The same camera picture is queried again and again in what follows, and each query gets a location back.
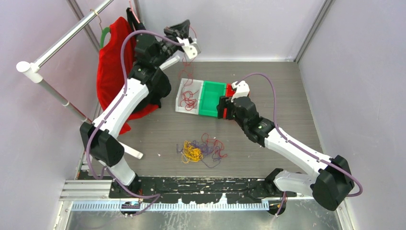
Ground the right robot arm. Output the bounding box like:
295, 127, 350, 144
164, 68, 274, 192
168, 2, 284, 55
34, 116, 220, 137
216, 96, 355, 211

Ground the green hanger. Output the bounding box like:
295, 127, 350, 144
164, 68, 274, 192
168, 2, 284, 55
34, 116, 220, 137
100, 27, 111, 49

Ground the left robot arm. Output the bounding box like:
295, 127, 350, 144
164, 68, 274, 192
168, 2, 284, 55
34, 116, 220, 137
79, 19, 198, 198

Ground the red wire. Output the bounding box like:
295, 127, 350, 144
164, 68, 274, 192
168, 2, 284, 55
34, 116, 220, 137
178, 90, 200, 111
177, 25, 199, 96
200, 133, 228, 160

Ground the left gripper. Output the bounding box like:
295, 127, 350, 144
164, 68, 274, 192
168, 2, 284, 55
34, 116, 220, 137
152, 20, 190, 68

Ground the black shirt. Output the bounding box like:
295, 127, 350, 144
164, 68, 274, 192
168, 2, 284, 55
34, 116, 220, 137
129, 34, 171, 117

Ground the green plastic bin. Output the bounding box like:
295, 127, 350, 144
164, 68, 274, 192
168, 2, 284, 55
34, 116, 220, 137
198, 81, 226, 117

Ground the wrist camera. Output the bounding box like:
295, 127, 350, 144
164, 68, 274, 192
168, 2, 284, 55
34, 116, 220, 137
231, 80, 250, 102
177, 37, 201, 60

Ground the red plastic bin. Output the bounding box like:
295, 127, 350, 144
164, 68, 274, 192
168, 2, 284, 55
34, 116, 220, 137
222, 83, 250, 121

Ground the purple wire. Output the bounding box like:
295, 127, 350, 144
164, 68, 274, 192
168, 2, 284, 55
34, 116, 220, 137
176, 139, 223, 169

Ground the red shirt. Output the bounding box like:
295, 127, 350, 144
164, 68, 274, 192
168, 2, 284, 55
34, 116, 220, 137
96, 17, 158, 120

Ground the white plastic bin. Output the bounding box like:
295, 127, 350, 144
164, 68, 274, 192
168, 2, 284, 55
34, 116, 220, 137
175, 78, 204, 115

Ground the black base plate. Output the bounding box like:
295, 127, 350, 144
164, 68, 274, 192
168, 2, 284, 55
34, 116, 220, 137
109, 176, 297, 205

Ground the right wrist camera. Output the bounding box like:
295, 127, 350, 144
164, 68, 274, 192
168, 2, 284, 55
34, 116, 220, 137
231, 80, 250, 102

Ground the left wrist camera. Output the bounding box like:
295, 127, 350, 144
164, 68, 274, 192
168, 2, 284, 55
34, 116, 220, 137
177, 37, 201, 60

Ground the white clothes rack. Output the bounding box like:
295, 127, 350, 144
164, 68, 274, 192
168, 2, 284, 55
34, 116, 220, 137
16, 0, 181, 160

